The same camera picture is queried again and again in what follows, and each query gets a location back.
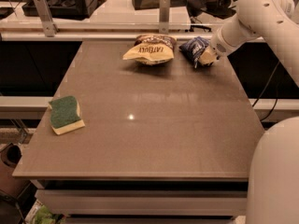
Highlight left metal rail bracket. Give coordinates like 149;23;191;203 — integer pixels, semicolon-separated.
33;0;58;37

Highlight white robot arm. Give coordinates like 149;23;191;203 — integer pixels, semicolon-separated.
209;0;299;224

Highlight green bag under table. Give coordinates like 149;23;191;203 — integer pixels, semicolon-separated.
30;205;64;224

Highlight black tray on counter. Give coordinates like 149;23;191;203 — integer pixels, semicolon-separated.
21;0;107;21

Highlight green yellow sponge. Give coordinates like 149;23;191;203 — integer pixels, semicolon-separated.
49;96;85;135

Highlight brown bin at left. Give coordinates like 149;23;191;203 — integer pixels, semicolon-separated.
0;143;29;198

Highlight white table drawer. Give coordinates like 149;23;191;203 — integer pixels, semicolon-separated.
36;189;247;217

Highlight black office chair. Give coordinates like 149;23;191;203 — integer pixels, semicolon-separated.
186;0;237;32

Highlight centre metal rail bracket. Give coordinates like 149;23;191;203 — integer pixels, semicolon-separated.
159;0;170;35

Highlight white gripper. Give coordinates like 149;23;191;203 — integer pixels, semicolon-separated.
198;27;239;66

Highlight blue chip bag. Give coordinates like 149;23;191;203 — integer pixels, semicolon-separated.
179;36;209;68

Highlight yellow chip bag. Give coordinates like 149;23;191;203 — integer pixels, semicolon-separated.
122;34;177;65

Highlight metal rail bracket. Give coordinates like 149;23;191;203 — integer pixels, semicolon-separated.
33;0;58;37
159;0;170;35

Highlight black cable at right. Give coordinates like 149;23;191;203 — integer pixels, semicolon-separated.
251;59;281;123

